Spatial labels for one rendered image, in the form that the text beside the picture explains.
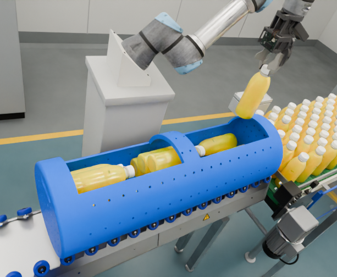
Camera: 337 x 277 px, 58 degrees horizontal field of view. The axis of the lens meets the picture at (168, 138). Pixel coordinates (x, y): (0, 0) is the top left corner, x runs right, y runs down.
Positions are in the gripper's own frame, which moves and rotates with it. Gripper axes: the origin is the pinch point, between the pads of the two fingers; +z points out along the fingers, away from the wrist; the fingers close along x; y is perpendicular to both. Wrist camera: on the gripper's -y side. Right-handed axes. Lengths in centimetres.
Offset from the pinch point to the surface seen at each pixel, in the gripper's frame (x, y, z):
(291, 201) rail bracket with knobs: 30, -22, 51
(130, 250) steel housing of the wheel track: 19, 51, 58
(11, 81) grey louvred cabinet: -153, 60, 105
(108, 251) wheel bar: 17, 59, 53
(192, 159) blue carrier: 11.6, 31.5, 23.3
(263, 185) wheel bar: 17, -17, 53
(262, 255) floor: 28, -66, 145
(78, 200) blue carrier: 13, 69, 24
